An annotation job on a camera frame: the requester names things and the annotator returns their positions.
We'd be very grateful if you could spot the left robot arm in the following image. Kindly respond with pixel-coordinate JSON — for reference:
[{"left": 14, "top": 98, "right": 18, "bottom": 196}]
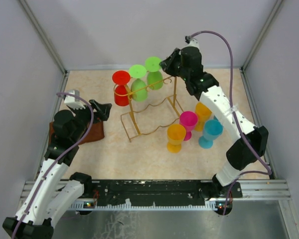
[{"left": 2, "top": 100, "right": 112, "bottom": 239}]

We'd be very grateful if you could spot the orange wine glass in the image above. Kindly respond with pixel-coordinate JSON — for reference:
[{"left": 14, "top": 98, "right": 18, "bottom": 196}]
[
  {"left": 166, "top": 124, "right": 186, "bottom": 153},
  {"left": 194, "top": 102, "right": 212, "bottom": 131}
]

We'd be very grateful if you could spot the green wine glass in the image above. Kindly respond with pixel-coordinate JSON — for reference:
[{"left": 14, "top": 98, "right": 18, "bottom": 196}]
[
  {"left": 129, "top": 64, "right": 148, "bottom": 102},
  {"left": 145, "top": 56, "right": 163, "bottom": 90}
]

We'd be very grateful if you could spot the gold wire glass rack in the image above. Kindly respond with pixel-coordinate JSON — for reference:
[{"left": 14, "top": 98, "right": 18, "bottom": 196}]
[{"left": 113, "top": 76, "right": 184, "bottom": 142}]

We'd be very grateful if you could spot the magenta wine glass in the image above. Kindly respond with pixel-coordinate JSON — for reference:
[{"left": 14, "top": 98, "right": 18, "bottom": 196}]
[{"left": 179, "top": 111, "right": 198, "bottom": 141}]

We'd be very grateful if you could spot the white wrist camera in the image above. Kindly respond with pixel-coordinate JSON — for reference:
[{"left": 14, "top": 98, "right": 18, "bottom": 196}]
[
  {"left": 185, "top": 36, "right": 200, "bottom": 49},
  {"left": 64, "top": 89, "right": 86, "bottom": 110}
]

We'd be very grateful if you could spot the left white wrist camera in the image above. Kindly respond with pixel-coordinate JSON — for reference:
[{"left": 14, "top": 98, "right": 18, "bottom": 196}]
[{"left": 64, "top": 89, "right": 86, "bottom": 110}]

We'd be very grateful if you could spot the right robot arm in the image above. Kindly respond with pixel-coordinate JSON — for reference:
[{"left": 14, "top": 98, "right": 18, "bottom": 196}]
[{"left": 160, "top": 46, "right": 269, "bottom": 197}]

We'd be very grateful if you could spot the light blue wine glass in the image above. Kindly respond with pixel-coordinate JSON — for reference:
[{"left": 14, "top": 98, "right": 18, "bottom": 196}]
[{"left": 198, "top": 119, "right": 223, "bottom": 149}]

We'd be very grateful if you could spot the red wine glass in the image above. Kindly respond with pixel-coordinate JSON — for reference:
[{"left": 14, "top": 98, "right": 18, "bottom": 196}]
[{"left": 112, "top": 70, "right": 131, "bottom": 107}]

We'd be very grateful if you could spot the brown folded cloth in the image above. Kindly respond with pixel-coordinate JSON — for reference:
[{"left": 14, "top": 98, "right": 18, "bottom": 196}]
[{"left": 49, "top": 116, "right": 105, "bottom": 146}]

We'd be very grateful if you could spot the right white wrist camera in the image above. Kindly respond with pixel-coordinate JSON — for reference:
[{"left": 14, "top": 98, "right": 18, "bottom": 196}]
[{"left": 185, "top": 36, "right": 200, "bottom": 49}]

